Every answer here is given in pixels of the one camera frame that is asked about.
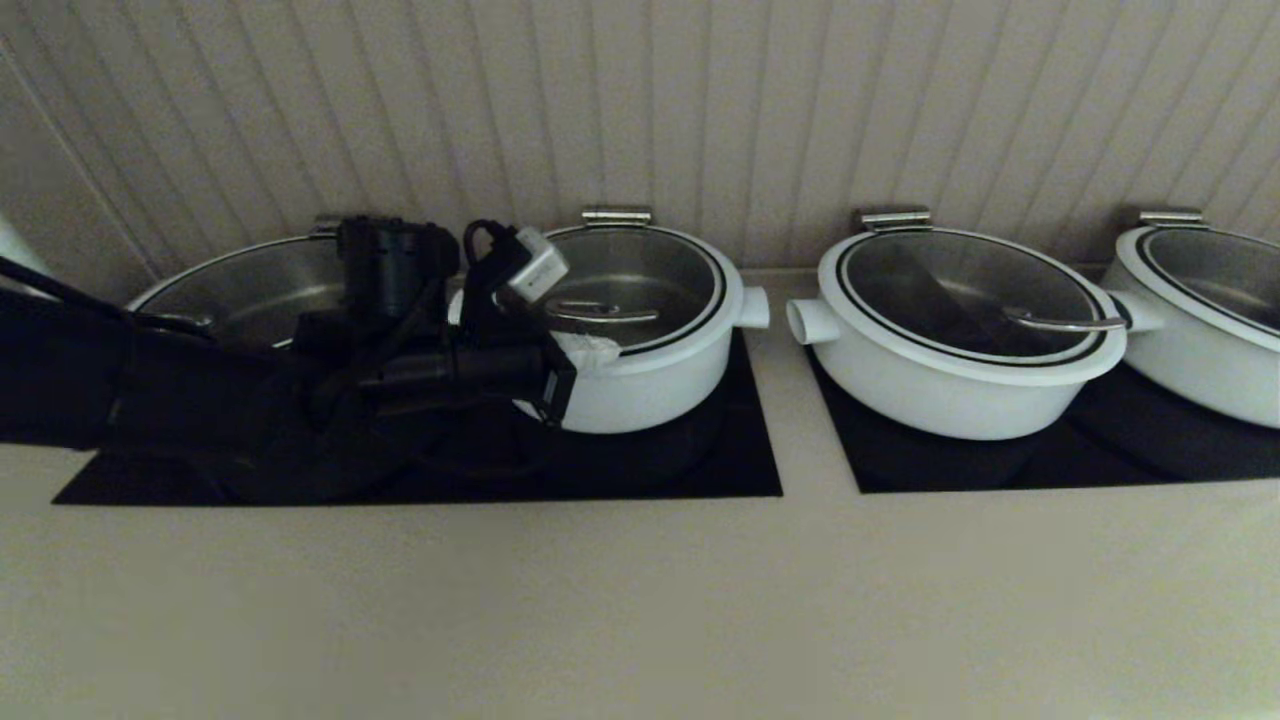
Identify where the black camera cable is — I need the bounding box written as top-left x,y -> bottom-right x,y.
462,218 -> 516,266

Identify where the black glass cooktop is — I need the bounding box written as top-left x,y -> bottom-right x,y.
805,350 -> 1280,494
52,330 -> 783,506

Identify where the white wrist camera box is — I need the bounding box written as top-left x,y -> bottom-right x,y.
505,228 -> 569,301

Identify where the small white pot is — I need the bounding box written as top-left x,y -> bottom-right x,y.
447,288 -> 770,435

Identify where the large white pot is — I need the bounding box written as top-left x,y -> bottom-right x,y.
785,298 -> 1121,442
1100,290 -> 1280,431

